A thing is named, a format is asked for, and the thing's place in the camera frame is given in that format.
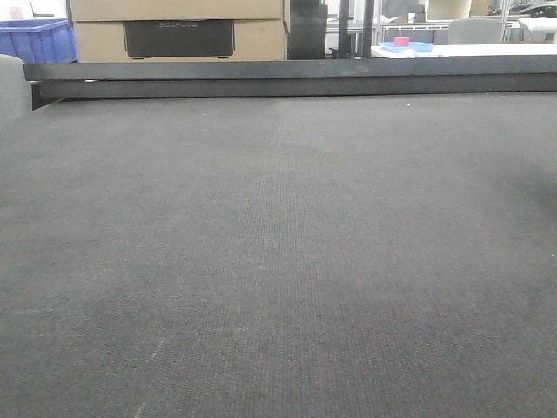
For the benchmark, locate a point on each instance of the large cardboard box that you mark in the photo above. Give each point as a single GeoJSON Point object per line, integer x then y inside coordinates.
{"type": "Point", "coordinates": [179, 31]}

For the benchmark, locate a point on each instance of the pink small box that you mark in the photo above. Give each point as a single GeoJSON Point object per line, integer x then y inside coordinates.
{"type": "Point", "coordinates": [401, 41]}

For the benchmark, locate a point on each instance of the white background table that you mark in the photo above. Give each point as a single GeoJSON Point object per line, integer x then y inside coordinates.
{"type": "Point", "coordinates": [474, 50]}

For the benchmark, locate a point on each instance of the blue tray on table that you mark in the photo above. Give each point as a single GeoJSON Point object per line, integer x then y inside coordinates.
{"type": "Point", "coordinates": [418, 47]}

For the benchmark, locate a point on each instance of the black pillar object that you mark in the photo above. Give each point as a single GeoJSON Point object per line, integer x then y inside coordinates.
{"type": "Point", "coordinates": [308, 23]}

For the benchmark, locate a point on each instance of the black conveyor side rail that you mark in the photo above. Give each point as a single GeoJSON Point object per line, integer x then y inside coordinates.
{"type": "Point", "coordinates": [368, 77]}

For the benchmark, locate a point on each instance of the blue plastic crate background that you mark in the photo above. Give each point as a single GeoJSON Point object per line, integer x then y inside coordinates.
{"type": "Point", "coordinates": [39, 41]}

